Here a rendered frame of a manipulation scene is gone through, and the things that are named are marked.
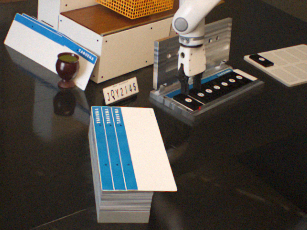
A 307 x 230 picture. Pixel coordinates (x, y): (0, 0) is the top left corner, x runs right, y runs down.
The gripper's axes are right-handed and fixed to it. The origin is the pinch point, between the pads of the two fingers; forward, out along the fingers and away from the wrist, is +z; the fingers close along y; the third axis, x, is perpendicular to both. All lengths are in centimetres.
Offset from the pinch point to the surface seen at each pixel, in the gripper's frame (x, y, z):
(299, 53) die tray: 2, 82, 7
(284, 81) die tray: -9, 50, 10
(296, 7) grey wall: 96, 254, 28
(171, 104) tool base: 4.5, -5.1, 6.0
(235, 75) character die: 2.9, 32.1, 5.1
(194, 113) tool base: -4.9, -3.9, 7.4
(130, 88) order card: 17.9, -11.5, 1.6
